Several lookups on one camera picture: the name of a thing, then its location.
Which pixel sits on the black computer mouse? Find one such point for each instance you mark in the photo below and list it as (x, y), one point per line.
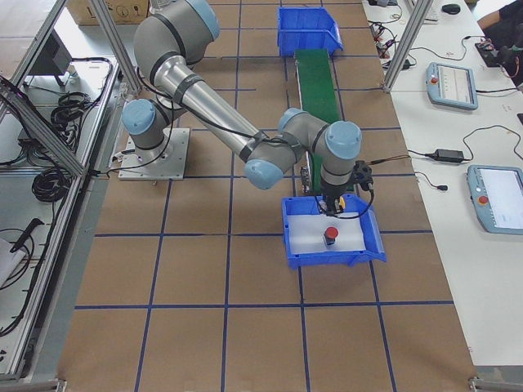
(451, 8)

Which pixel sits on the white foam sheet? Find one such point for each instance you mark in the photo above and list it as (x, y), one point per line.
(321, 233)

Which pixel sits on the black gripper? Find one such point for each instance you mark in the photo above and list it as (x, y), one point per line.
(332, 193)

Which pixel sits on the teach pendant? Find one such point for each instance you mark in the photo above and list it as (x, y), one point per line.
(496, 194)
(452, 86)

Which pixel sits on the blue source bin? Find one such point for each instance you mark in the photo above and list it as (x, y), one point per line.
(307, 28)

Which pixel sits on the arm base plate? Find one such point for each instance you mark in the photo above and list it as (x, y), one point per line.
(166, 162)

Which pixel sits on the far teach pendant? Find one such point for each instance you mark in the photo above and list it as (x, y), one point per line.
(452, 86)

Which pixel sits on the black power adapter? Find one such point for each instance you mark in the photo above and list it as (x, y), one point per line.
(449, 155)

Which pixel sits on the aluminium frame post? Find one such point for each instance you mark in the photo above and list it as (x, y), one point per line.
(409, 35)

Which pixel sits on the green conveyor belt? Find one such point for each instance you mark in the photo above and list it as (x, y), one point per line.
(318, 98)

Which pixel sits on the blue destination bin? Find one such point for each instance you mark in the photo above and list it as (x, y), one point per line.
(374, 249)

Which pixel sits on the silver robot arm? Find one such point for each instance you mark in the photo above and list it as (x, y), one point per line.
(166, 46)

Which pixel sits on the near teach pendant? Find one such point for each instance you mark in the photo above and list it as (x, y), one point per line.
(496, 194)

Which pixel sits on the red push button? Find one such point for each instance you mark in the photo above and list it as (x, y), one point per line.
(330, 235)

